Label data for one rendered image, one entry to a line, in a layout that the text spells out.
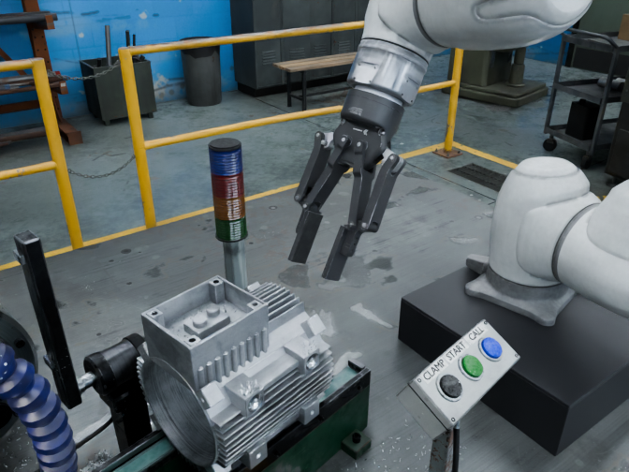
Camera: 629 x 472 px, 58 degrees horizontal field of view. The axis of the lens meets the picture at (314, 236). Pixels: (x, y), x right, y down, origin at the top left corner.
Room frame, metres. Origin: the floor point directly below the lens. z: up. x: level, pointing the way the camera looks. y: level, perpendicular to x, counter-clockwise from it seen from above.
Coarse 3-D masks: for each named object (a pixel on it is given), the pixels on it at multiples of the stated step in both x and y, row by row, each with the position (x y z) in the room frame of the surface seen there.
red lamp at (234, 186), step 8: (216, 176) 0.96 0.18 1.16; (224, 176) 0.96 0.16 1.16; (232, 176) 0.96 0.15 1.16; (240, 176) 0.97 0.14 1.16; (216, 184) 0.96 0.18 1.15; (224, 184) 0.95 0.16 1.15; (232, 184) 0.96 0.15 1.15; (240, 184) 0.97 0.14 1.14; (216, 192) 0.96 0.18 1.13; (224, 192) 0.96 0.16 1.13; (232, 192) 0.96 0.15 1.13; (240, 192) 0.97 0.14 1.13
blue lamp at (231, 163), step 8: (216, 152) 0.96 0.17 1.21; (224, 152) 1.01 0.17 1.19; (232, 152) 0.96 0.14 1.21; (240, 152) 0.97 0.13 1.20; (216, 160) 0.96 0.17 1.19; (224, 160) 0.96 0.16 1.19; (232, 160) 0.96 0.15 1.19; (240, 160) 0.97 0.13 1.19; (216, 168) 0.96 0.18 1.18; (224, 168) 0.95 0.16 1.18; (232, 168) 0.96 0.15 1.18; (240, 168) 0.97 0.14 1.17
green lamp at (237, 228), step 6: (216, 222) 0.97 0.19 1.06; (222, 222) 0.96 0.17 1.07; (228, 222) 0.96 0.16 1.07; (234, 222) 0.96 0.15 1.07; (240, 222) 0.96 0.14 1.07; (216, 228) 0.97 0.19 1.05; (222, 228) 0.96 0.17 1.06; (228, 228) 0.96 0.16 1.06; (234, 228) 0.96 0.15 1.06; (240, 228) 0.96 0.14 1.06; (246, 228) 0.99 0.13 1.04; (216, 234) 0.97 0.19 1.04; (222, 234) 0.96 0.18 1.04; (228, 234) 0.96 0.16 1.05; (234, 234) 0.96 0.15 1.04; (240, 234) 0.96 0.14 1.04; (228, 240) 0.96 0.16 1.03; (234, 240) 0.96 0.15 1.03
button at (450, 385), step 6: (444, 378) 0.53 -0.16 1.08; (450, 378) 0.53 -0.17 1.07; (456, 378) 0.53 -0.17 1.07; (444, 384) 0.52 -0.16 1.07; (450, 384) 0.52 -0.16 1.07; (456, 384) 0.53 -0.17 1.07; (444, 390) 0.52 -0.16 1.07; (450, 390) 0.52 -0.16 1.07; (456, 390) 0.52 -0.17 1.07; (450, 396) 0.51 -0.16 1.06; (456, 396) 0.51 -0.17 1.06
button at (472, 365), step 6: (462, 360) 0.56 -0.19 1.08; (468, 360) 0.56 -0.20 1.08; (474, 360) 0.57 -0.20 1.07; (462, 366) 0.56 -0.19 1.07; (468, 366) 0.55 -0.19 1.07; (474, 366) 0.56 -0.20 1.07; (480, 366) 0.56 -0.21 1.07; (468, 372) 0.55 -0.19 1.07; (474, 372) 0.55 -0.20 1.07; (480, 372) 0.55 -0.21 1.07
